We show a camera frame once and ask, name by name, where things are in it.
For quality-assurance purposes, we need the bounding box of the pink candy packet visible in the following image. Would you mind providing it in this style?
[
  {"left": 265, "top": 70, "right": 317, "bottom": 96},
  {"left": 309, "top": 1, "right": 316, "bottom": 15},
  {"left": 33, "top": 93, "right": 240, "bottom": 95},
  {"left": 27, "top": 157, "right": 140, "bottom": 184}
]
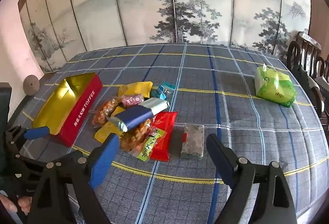
[{"left": 121, "top": 94, "right": 145, "bottom": 107}]

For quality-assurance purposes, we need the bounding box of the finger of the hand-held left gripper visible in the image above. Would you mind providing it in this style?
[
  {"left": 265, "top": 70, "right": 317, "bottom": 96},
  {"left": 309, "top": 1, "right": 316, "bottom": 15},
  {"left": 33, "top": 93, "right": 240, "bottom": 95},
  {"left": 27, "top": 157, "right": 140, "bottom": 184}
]
[
  {"left": 5, "top": 126, "right": 50, "bottom": 145},
  {"left": 14, "top": 152, "right": 49, "bottom": 172}
]

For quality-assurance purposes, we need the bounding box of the small teal candy packet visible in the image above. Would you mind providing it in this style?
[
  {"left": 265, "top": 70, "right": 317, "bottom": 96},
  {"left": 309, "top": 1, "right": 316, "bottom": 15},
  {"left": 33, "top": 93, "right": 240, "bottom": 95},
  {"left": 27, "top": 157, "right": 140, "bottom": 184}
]
[{"left": 150, "top": 81, "right": 176, "bottom": 100}]

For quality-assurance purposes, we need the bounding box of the dark chair backrest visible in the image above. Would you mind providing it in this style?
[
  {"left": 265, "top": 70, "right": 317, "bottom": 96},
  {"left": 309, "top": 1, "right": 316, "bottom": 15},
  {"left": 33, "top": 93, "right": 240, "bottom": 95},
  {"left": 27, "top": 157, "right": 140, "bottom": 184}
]
[{"left": 0, "top": 82, "right": 12, "bottom": 137}]

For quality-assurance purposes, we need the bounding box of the clear bag of orange snacks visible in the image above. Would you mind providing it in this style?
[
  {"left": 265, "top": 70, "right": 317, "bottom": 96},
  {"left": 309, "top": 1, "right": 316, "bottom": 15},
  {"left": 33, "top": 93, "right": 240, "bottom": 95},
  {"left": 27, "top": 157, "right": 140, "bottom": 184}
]
[
  {"left": 91, "top": 97, "right": 122, "bottom": 128},
  {"left": 119, "top": 117, "right": 155, "bottom": 154}
]

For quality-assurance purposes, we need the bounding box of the person's left hand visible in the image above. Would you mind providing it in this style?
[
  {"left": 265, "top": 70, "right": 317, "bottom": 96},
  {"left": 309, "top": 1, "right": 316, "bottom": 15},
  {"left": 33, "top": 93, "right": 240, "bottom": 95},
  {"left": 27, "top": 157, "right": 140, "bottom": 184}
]
[{"left": 0, "top": 193, "right": 32, "bottom": 215}]

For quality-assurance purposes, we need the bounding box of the red tin box gold inside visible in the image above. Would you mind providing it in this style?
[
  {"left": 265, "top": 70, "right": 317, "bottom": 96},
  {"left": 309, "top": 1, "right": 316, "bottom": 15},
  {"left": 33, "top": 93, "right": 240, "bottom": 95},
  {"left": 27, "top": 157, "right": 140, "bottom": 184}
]
[{"left": 32, "top": 72, "right": 103, "bottom": 148}]

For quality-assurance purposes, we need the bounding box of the painted folding screen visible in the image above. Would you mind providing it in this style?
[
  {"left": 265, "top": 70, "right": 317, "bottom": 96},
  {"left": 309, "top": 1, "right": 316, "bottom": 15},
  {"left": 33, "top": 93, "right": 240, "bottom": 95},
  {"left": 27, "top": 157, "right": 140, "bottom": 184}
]
[{"left": 17, "top": 0, "right": 313, "bottom": 73}]

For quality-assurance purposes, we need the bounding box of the blue plaid tablecloth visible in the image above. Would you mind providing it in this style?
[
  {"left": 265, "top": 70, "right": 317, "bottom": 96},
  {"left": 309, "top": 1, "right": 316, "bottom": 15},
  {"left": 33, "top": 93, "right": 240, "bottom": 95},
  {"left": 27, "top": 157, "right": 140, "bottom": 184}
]
[{"left": 8, "top": 43, "right": 329, "bottom": 224}]

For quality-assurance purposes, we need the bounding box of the red snack packet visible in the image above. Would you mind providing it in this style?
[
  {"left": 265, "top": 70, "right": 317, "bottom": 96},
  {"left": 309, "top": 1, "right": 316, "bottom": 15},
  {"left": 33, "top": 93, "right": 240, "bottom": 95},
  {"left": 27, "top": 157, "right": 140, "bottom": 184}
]
[{"left": 149, "top": 111, "right": 178, "bottom": 162}]

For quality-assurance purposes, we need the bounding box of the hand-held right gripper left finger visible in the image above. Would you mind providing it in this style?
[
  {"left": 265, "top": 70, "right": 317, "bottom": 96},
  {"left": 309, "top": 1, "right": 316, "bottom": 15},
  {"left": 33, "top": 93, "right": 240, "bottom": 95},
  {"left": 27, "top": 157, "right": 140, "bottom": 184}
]
[{"left": 27, "top": 134, "right": 121, "bottom": 224}]

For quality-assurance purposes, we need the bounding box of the green and yellow snack packet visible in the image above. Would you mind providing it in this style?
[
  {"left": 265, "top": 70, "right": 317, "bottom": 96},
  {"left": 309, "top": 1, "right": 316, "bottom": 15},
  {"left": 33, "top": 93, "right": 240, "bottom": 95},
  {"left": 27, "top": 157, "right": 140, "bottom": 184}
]
[{"left": 129, "top": 126, "right": 167, "bottom": 162}]

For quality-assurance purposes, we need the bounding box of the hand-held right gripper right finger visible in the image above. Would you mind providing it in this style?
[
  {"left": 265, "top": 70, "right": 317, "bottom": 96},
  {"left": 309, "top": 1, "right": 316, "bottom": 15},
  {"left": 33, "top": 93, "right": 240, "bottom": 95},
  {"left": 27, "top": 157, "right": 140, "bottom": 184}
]
[{"left": 206, "top": 134, "right": 296, "bottom": 224}]

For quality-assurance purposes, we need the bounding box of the green tissue pack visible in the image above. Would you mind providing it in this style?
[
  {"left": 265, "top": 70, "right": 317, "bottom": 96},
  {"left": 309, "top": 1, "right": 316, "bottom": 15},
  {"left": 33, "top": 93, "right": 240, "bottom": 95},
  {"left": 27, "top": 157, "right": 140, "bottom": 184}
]
[{"left": 254, "top": 63, "right": 297, "bottom": 108}]

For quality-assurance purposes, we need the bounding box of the blue and silver snack packet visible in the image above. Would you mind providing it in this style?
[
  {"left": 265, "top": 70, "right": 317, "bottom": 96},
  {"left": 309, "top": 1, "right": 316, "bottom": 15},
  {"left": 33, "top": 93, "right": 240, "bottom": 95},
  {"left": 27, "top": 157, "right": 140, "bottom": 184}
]
[{"left": 107, "top": 98, "right": 170, "bottom": 132}]

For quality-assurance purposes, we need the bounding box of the clear packet with dark contents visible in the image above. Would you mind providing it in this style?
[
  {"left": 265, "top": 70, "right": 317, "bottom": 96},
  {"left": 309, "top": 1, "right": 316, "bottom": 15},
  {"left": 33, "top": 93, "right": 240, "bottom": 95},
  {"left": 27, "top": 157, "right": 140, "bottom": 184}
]
[{"left": 180, "top": 123, "right": 205, "bottom": 159}]

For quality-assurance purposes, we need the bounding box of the round grey disc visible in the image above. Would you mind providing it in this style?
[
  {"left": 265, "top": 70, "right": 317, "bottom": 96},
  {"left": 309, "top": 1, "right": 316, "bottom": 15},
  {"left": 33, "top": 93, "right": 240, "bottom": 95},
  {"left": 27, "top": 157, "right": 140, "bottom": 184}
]
[{"left": 23, "top": 74, "right": 39, "bottom": 96}]

